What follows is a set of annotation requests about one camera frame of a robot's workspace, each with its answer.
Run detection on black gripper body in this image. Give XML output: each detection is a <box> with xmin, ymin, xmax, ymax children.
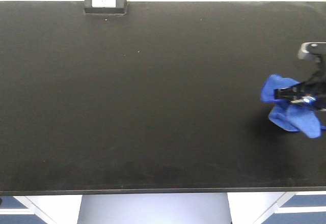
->
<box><xmin>291</xmin><ymin>72</ymin><xmax>325</xmax><ymax>111</ymax></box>

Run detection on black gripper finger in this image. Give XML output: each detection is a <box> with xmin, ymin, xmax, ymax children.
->
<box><xmin>274</xmin><ymin>87</ymin><xmax>294</xmax><ymax>100</ymax></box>

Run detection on blue microfiber cloth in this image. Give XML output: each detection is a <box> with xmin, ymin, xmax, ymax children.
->
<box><xmin>260</xmin><ymin>74</ymin><xmax>325</xmax><ymax>138</ymax></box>

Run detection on blue white cabinet bench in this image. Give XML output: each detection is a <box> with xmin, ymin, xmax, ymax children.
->
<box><xmin>1</xmin><ymin>195</ymin><xmax>82</xmax><ymax>223</ymax></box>
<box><xmin>227</xmin><ymin>191</ymin><xmax>325</xmax><ymax>223</ymax></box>

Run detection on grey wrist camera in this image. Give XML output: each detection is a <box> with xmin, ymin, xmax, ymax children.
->
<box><xmin>297</xmin><ymin>42</ymin><xmax>326</xmax><ymax>62</ymax></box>

